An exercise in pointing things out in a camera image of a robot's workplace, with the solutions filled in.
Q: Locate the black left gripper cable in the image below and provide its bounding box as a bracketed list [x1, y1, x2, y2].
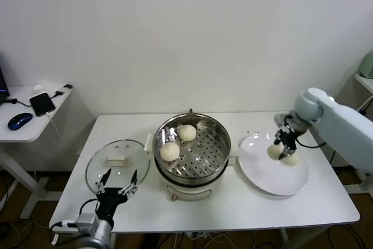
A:
[79, 198, 99, 220]

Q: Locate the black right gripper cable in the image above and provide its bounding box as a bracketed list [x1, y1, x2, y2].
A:
[296, 135, 326, 149]

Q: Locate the black smartphone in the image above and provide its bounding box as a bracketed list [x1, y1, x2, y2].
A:
[30, 92, 57, 117]

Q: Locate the white steamed baozi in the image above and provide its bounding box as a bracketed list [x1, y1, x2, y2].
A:
[178, 124, 197, 142]
[267, 145, 283, 161]
[160, 143, 181, 162]
[281, 152, 301, 167]

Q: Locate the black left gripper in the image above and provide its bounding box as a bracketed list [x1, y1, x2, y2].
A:
[93, 168, 139, 222]

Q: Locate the white electric cooker base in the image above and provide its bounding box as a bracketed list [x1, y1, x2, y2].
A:
[159, 177, 225, 202]

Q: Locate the pale green appliance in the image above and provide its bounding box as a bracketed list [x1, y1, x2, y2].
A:
[357, 51, 373, 79]

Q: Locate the white power strip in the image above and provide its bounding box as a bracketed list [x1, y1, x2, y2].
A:
[186, 231, 212, 240]

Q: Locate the white round plate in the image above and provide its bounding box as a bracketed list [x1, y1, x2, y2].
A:
[238, 133, 309, 196]

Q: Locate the white side desk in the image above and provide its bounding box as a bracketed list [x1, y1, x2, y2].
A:
[0, 85, 73, 220]

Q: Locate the glass lid with cream handle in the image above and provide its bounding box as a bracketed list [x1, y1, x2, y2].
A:
[85, 139, 152, 195]

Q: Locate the dark laptop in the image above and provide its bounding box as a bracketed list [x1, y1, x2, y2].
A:
[0, 50, 12, 106]

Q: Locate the stainless steel steamer pot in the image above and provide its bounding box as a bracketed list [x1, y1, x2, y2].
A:
[145, 113, 240, 187]

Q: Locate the white camera cable plug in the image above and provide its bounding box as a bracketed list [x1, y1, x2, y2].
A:
[50, 222, 77, 232]

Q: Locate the black laptop cable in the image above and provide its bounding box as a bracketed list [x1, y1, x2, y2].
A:
[0, 97, 33, 107]

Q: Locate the black usb adapter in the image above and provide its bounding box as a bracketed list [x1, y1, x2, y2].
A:
[55, 83, 74, 96]

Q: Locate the white charging cable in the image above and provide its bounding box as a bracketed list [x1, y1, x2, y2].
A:
[45, 111, 64, 139]

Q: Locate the white shelf board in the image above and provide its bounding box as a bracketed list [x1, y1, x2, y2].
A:
[354, 73, 373, 95]

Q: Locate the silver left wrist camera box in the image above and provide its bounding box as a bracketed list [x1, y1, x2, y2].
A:
[76, 213, 100, 234]

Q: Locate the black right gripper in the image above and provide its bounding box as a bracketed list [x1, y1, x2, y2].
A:
[273, 125, 300, 161]

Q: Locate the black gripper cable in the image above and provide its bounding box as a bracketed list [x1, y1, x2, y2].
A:
[79, 198, 99, 220]
[296, 135, 326, 149]

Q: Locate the blue computer mouse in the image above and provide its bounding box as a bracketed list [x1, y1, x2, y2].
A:
[8, 111, 34, 130]

